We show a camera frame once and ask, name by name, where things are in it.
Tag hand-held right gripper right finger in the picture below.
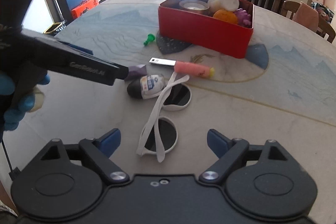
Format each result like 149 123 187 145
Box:
199 129 298 184

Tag small black-capped bottle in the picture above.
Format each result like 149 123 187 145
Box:
127 73 166 100

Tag brown tape roll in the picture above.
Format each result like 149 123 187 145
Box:
179 0 210 14

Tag orange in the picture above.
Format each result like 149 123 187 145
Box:
213 9 239 25

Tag bed with printed bedding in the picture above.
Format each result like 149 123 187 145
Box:
311 0 332 24

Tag white cabinet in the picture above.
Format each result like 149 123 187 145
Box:
22 0 57 34

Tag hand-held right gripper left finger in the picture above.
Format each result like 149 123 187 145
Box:
33 128 130 184

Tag small green toy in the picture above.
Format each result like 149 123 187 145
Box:
143 33 156 46

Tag purple spiky toy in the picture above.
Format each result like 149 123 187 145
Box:
234 8 252 28

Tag white sunglasses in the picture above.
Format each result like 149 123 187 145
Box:
136 74 193 163

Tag pink towel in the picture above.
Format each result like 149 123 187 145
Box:
292 2 319 31

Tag white yellow-label bottle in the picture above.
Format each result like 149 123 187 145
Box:
208 0 240 12

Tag dark purple block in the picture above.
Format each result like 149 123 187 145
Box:
125 64 147 81

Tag teal trash bin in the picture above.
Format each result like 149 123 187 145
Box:
43 22 66 37

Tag pink-handled peeler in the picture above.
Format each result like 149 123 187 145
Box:
149 57 216 79

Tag black cable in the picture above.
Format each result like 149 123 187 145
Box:
1 137 22 180

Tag person's left hand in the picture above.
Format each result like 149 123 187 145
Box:
0 73 50 132

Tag red tin box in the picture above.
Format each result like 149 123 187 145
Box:
157 0 255 59

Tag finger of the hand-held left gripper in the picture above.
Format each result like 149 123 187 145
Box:
52 42 129 80
57 41 94 56

